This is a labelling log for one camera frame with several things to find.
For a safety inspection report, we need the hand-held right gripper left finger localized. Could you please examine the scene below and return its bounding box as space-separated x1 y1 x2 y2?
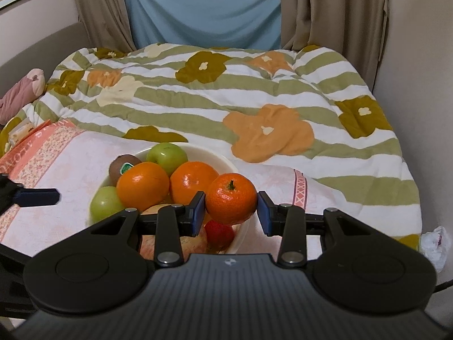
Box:
90 191 206 268

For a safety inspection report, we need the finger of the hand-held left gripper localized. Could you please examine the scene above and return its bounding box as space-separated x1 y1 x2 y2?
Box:
0 176 60 215
0 244 33 267

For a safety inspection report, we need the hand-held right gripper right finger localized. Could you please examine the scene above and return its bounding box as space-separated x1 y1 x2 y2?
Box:
258 190 372 269

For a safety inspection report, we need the large red-yellow apple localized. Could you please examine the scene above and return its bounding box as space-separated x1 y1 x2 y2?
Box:
139 203 209 260

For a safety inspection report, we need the small red apple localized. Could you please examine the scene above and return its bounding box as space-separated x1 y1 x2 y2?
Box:
204 220 236 252

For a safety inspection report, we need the small tangerine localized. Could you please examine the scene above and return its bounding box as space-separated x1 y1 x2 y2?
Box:
116 162 170 213
205 173 258 226

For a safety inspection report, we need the cream round plate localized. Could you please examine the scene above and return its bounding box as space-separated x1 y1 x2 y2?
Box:
88 142 260 256

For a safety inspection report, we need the green apple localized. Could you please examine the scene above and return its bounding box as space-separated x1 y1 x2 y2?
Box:
146 143 189 176
89 186 127 224

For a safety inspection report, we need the kiwi with green sticker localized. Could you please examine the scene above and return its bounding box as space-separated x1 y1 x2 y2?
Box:
109 154 144 187

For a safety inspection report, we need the large orange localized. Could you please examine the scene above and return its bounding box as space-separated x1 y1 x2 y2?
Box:
169 161 221 207

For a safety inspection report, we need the pink and white towel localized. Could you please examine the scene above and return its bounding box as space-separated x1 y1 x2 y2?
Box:
0 120 309 256

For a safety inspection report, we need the snack packet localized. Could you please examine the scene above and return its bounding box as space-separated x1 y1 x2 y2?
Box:
7 118 40 149

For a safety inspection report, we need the pink plush toy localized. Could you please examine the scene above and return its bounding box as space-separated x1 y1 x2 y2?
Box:
0 68 46 125

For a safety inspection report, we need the striped floral quilt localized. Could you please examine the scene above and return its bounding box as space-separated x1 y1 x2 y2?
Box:
0 42 423 253

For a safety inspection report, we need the beige upholstered headboard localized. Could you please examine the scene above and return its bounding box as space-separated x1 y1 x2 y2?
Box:
0 21 89 100

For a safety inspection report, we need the white plastic bag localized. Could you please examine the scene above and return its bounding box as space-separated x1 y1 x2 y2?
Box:
419 226 447 273

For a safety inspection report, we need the beige curtain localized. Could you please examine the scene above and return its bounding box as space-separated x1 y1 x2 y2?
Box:
69 0 137 52
279 0 390 88

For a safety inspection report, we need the blue hanging cloth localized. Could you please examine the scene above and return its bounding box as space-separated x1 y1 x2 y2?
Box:
122 0 282 51

